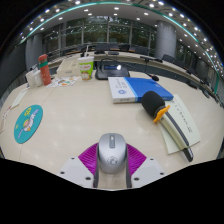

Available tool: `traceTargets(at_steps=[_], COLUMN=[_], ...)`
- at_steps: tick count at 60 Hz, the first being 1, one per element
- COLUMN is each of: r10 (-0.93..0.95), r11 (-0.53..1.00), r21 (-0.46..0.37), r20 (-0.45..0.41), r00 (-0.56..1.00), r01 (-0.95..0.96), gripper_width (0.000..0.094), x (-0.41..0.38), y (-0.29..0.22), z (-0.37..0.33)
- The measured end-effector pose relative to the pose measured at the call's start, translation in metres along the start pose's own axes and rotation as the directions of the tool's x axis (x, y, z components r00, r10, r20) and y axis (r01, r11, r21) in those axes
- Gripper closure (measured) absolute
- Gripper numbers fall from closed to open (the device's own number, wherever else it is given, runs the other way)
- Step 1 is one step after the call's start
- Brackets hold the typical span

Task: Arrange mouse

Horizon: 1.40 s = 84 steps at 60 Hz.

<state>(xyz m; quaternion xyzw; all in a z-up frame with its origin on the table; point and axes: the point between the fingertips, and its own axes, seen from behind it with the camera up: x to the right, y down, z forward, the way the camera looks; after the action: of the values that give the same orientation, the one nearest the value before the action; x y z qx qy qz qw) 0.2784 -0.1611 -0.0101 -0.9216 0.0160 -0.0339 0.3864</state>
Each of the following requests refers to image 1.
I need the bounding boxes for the dark gooseneck microphone console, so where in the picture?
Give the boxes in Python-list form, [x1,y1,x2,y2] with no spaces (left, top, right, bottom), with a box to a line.
[94,57,160,82]

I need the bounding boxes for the round ceiling lights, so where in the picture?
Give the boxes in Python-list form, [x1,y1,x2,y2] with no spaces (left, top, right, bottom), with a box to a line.
[19,0,224,68]

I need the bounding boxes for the round teal mouse pad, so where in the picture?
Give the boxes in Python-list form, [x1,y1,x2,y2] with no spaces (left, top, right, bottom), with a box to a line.
[13,104,44,145]

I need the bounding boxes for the cream paper booklet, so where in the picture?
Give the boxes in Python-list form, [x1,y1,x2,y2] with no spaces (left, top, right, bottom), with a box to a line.
[158,93,202,155]

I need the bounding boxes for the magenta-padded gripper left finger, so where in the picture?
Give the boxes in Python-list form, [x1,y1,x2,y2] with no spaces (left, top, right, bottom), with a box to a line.
[58,142,100,189]

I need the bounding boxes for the red bottle green band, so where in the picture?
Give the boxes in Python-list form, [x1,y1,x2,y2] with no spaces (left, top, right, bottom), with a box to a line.
[37,53,53,87]

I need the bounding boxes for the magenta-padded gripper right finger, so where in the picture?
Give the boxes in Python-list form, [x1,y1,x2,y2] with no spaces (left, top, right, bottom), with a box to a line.
[125,142,166,189]

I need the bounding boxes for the handheld microphone black foam head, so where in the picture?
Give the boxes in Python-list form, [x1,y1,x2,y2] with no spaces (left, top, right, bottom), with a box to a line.
[140,90,195,163]

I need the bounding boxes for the blue and white book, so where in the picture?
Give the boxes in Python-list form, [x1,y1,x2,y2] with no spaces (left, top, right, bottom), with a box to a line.
[107,76,175,104]

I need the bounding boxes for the printed paper cup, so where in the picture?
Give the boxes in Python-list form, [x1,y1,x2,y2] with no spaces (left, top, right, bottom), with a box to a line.
[77,44,95,81]

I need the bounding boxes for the dark office chairs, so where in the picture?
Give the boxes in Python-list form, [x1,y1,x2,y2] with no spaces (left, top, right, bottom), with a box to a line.
[66,42,214,88]

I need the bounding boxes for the white cardboard box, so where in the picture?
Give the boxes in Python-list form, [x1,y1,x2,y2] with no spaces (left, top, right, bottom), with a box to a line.
[55,58,82,79]

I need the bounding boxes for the colourful printed leaflet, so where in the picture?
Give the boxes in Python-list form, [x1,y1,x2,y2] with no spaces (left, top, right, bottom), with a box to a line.
[46,75,82,89]

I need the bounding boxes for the silver computer mouse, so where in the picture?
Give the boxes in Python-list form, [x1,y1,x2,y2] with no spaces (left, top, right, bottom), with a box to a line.
[97,132,128,175]

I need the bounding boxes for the white paper document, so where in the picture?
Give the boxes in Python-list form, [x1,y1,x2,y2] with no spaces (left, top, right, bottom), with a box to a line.
[10,88,29,109]

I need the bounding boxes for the white lidded mug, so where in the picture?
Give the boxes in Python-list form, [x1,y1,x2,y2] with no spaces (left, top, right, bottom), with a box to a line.
[33,69,44,88]

